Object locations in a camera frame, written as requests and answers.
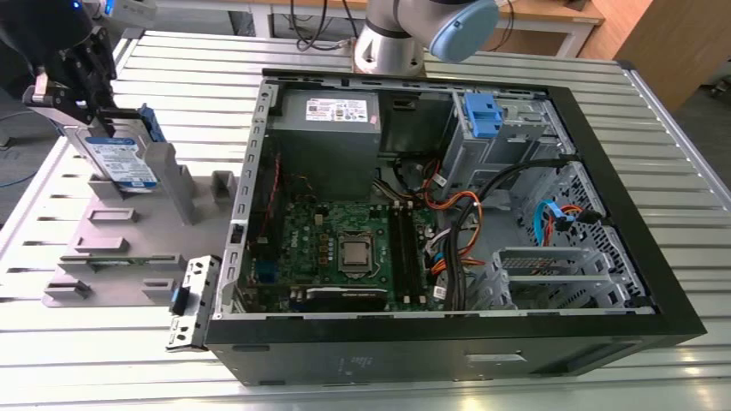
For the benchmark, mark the white metal desk frame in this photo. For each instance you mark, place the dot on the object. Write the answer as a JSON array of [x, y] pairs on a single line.
[[260, 21]]

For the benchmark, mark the black PC case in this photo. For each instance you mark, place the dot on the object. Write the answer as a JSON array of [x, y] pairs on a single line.
[[399, 351]]

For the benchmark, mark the black graphics card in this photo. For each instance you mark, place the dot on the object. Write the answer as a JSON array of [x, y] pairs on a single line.
[[343, 297]]

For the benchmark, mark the wooden desk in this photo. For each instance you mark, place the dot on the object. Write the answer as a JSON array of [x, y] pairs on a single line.
[[576, 17]]

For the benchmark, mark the silver expansion slot retainer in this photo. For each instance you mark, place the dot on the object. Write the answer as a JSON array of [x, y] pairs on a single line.
[[200, 274]]

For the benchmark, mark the green motherboard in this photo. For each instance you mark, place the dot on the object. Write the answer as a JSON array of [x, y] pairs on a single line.
[[303, 257]]

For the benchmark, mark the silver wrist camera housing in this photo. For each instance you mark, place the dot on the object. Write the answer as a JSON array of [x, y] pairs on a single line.
[[137, 8]]

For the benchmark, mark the wooden cabinet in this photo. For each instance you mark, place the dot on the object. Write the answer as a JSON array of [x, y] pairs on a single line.
[[674, 43]]

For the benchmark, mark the blue drive latch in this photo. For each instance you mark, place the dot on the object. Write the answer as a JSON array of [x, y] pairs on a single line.
[[482, 115]]

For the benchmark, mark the silver optical drive cage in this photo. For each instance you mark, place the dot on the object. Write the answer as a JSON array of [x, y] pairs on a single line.
[[516, 141]]

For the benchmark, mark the silver CPU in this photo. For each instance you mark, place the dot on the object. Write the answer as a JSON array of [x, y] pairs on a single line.
[[355, 252]]

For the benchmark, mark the black RAM slot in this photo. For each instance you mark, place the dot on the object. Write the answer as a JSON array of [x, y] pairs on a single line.
[[399, 252], [415, 252]]

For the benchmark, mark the hard disk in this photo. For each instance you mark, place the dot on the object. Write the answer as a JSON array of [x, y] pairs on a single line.
[[123, 162]]

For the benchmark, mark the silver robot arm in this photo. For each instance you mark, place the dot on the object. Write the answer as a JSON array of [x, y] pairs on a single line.
[[388, 47]]

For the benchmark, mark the silver disk bay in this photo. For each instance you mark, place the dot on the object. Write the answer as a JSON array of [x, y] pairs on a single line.
[[556, 279]]

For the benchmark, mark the silver power supply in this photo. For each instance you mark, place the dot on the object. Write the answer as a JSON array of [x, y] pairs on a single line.
[[325, 150]]

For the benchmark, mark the black CPU socket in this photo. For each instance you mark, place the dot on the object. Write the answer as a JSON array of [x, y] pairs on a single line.
[[337, 269]]

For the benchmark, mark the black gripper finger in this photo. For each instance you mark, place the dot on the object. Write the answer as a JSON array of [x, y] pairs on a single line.
[[93, 64], [65, 100]]

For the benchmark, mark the grey parts rack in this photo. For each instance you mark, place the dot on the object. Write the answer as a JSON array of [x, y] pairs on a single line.
[[148, 240]]

